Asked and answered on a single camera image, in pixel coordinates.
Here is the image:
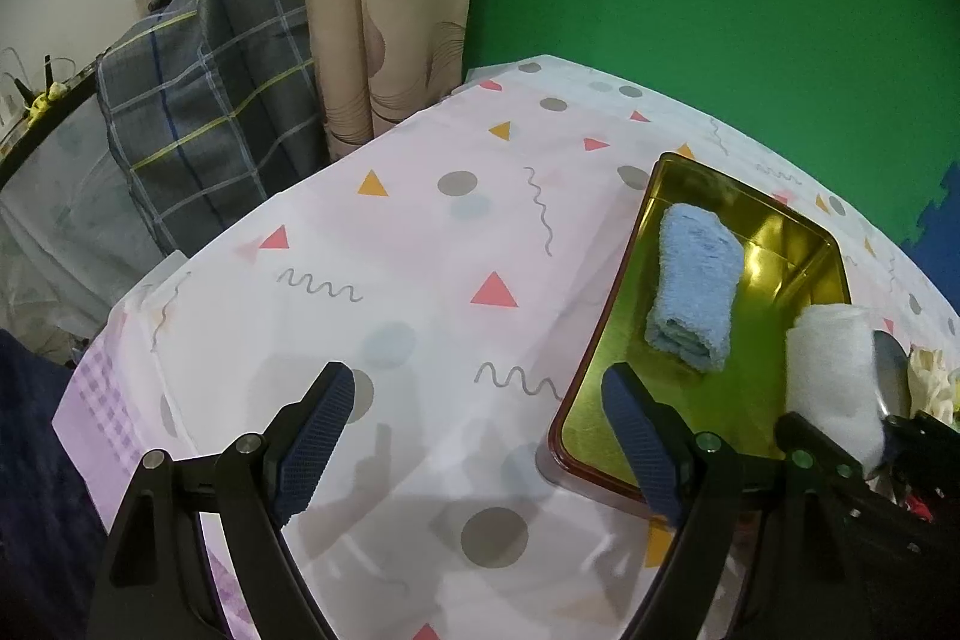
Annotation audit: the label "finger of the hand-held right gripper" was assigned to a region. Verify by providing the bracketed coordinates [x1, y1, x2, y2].
[881, 411, 960, 465]
[775, 411, 865, 483]

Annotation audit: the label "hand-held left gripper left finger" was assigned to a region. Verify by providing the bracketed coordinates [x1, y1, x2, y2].
[86, 361, 357, 640]

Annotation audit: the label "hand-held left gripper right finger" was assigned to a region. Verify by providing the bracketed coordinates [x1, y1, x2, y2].
[600, 362, 875, 640]

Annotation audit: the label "cream rubber gloves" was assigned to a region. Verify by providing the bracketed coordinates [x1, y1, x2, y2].
[906, 347, 960, 423]

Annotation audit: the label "white towel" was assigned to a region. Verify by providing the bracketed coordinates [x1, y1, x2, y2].
[784, 304, 890, 472]

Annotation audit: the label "gold metal tin box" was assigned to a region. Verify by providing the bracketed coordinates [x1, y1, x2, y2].
[547, 152, 854, 506]

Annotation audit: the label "light blue towel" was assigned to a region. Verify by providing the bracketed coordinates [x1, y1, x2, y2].
[645, 203, 743, 375]

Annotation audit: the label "stainless steel bowl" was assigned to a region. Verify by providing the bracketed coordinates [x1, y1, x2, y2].
[874, 331, 912, 420]

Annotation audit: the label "blue foam mat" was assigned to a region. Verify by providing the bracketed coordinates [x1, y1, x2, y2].
[904, 160, 960, 311]

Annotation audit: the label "white patterned tablecloth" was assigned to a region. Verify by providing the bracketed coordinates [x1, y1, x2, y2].
[51, 53, 960, 640]

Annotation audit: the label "dark blue cloth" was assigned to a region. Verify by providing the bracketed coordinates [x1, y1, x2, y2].
[0, 329, 110, 640]

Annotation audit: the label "grey translucent cover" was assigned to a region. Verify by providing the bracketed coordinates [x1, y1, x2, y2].
[0, 85, 181, 341]

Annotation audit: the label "grey plaid cloth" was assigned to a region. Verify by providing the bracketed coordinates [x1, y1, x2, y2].
[96, 0, 331, 255]

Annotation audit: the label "beige printed curtain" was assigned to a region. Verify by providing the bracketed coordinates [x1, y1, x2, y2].
[298, 0, 482, 165]

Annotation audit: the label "small yellow object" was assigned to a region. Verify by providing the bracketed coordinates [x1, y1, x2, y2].
[26, 81, 65, 116]

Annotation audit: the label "black frame rail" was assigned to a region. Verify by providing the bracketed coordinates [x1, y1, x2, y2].
[0, 66, 102, 191]

